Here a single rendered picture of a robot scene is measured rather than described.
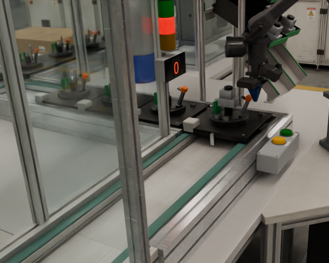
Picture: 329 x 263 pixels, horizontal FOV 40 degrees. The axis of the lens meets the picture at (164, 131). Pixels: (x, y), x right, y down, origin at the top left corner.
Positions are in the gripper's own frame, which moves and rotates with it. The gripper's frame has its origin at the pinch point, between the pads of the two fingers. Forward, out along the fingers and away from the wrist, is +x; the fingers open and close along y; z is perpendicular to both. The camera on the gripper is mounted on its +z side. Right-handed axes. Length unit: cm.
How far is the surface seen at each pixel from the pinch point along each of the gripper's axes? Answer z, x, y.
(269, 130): 5.5, 12.8, -0.7
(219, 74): -57, 25, 89
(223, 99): -10.9, 3.6, -2.3
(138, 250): 11, 3, -85
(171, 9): -19.6, -29.4, -19.8
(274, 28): -2.9, -16.5, 24.2
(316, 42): -85, 75, 405
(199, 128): -15.6, 12.0, -11.0
